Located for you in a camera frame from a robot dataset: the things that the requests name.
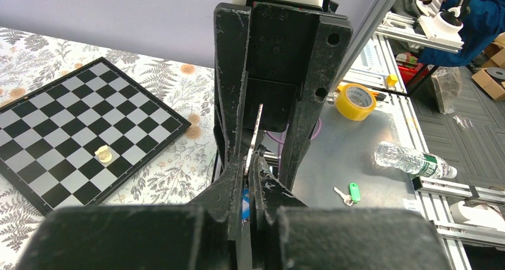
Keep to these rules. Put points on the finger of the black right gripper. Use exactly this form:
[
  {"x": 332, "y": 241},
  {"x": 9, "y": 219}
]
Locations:
[
  {"x": 232, "y": 138},
  {"x": 306, "y": 114}
]

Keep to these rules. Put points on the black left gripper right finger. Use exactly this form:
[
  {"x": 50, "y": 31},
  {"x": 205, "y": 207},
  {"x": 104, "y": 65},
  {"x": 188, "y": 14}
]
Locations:
[{"x": 287, "y": 234}]

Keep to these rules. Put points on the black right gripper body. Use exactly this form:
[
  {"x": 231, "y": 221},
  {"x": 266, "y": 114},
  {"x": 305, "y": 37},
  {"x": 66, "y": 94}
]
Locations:
[{"x": 277, "y": 51}]

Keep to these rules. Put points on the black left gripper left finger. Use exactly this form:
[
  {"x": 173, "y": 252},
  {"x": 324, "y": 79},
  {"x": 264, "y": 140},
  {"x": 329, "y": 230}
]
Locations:
[{"x": 201, "y": 234}]

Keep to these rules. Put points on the blue key tag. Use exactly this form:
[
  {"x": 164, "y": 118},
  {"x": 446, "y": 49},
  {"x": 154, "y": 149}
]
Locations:
[{"x": 245, "y": 204}]

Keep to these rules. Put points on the yellow tape roll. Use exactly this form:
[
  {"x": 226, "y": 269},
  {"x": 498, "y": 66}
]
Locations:
[{"x": 355, "y": 102}]

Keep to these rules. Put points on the green tagged key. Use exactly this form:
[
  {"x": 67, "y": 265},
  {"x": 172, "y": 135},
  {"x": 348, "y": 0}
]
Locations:
[{"x": 352, "y": 197}]

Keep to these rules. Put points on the white chess piece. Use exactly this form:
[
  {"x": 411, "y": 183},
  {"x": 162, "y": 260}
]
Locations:
[{"x": 103, "y": 154}]

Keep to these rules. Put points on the clear plastic bottle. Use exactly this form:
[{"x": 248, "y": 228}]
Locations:
[{"x": 413, "y": 161}]

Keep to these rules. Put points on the black white chessboard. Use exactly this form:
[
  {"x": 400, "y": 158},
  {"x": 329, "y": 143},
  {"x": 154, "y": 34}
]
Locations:
[{"x": 49, "y": 136}]

